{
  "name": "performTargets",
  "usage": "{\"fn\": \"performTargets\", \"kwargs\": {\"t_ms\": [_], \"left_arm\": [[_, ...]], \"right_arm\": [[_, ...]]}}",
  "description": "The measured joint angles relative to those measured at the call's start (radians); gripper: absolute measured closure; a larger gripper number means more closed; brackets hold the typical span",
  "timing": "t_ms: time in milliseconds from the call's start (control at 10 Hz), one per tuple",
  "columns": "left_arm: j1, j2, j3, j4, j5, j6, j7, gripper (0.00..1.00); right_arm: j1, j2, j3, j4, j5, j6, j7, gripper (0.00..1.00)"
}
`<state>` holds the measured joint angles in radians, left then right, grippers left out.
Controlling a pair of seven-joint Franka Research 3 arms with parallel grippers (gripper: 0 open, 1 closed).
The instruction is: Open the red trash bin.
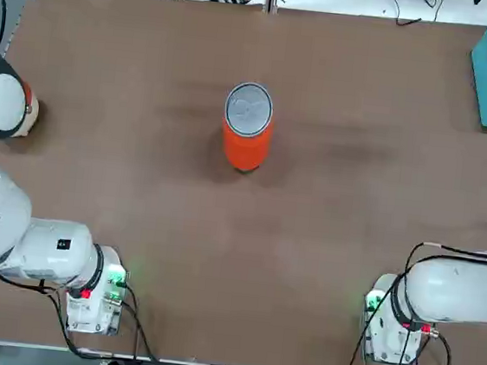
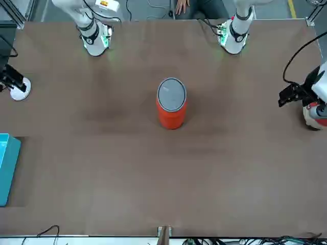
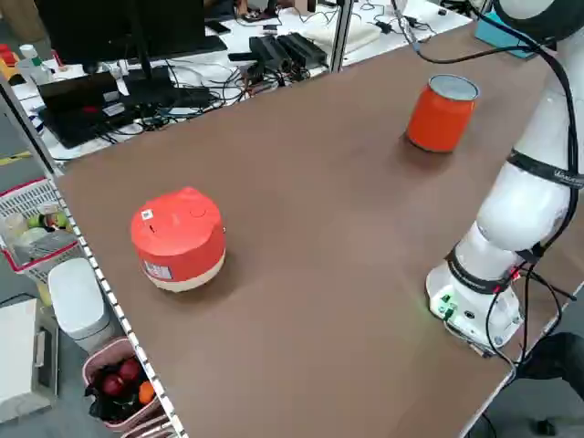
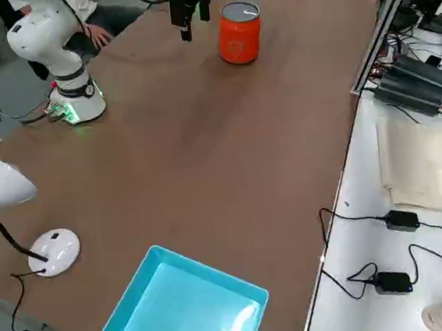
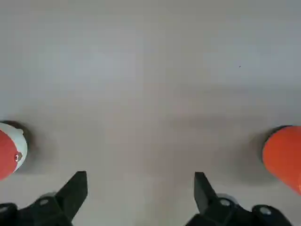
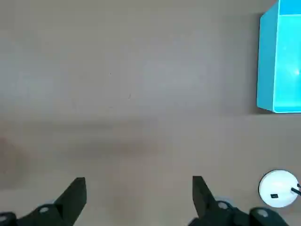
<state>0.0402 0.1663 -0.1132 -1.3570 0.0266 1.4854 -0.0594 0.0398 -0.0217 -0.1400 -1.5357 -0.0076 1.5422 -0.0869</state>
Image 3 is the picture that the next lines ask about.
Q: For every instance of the teal box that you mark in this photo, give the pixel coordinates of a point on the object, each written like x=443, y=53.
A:
x=497, y=34

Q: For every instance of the pink fruit basket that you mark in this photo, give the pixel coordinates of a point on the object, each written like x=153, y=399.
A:
x=98, y=360

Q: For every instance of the red rice cooker toy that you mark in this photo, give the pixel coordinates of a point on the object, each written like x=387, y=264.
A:
x=182, y=242

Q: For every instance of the black laptop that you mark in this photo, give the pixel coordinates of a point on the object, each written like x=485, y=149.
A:
x=77, y=114

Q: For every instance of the white plastic bottle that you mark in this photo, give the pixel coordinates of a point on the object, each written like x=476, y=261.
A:
x=33, y=64

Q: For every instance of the pink and white basket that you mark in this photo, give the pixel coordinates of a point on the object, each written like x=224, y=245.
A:
x=27, y=196

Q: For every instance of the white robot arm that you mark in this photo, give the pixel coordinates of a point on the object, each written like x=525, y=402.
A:
x=515, y=210

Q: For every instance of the white cabinet box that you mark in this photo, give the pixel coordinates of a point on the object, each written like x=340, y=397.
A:
x=16, y=347

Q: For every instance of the silver metal post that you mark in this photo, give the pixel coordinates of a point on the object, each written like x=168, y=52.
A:
x=27, y=123
x=341, y=36

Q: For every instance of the red apple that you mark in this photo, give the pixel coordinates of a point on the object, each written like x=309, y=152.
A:
x=130, y=369
x=112, y=384

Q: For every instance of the person's leg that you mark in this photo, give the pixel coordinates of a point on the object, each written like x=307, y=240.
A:
x=556, y=360

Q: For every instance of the black power adapter block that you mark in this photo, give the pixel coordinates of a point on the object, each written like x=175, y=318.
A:
x=287, y=50

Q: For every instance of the orange fruit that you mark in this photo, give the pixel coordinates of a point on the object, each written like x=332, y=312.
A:
x=146, y=392

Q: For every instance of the red trash bin silver lid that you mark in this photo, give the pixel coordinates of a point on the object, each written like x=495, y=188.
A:
x=435, y=123

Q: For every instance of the black monitor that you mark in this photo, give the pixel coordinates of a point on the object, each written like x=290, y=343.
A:
x=114, y=27

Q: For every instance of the small white bin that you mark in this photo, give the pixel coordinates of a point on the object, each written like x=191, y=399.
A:
x=77, y=296

